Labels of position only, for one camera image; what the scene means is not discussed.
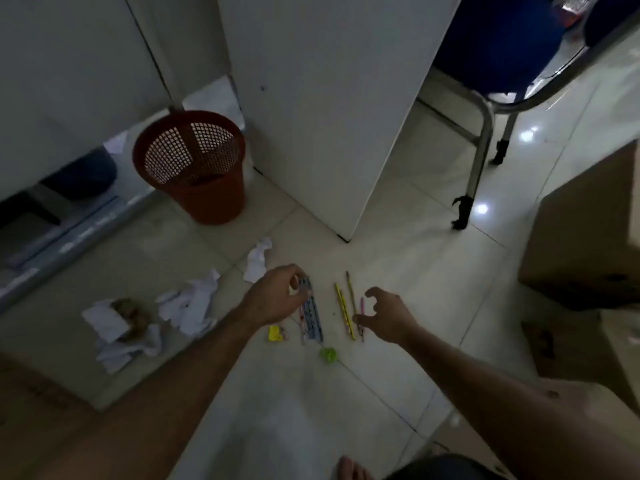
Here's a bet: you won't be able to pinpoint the person's left hand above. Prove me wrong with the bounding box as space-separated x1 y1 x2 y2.
235 263 313 328

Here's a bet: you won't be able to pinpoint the person's right hand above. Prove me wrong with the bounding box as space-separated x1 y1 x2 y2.
352 287 421 345

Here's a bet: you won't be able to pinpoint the blue patterned pencil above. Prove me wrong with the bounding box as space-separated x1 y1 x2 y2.
301 278 317 343
305 277 325 344

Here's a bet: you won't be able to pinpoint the yellow striped pencil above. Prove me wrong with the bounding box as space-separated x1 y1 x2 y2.
333 282 357 341

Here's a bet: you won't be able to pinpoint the small taped cardboard parcel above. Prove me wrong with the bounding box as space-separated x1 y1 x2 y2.
519 314 603 395

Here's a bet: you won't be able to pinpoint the cardboard box with black print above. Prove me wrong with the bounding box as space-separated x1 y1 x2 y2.
517 139 640 311

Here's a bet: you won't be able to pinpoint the person's right forearm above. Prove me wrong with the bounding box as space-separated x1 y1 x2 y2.
399 322 640 480

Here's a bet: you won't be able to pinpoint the person's left forearm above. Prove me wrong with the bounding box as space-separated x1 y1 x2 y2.
37 307 273 480

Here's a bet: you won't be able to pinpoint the person's right foot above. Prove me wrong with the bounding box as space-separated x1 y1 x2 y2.
337 455 373 480

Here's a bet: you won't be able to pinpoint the red mesh wastebasket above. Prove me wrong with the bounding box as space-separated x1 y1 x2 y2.
132 110 247 225

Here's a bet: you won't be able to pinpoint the black trousers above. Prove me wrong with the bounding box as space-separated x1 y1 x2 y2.
389 453 501 480

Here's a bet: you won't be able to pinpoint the white desk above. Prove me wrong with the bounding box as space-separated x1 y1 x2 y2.
215 0 463 243

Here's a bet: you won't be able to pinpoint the blue-grey metal bars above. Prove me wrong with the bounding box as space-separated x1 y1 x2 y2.
5 194 119 268

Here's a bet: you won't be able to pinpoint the dark blue bundle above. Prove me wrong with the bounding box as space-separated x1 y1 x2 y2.
39 147 119 201

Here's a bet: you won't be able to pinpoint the blue chair with metal frame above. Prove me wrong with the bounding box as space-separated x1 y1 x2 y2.
417 0 640 231

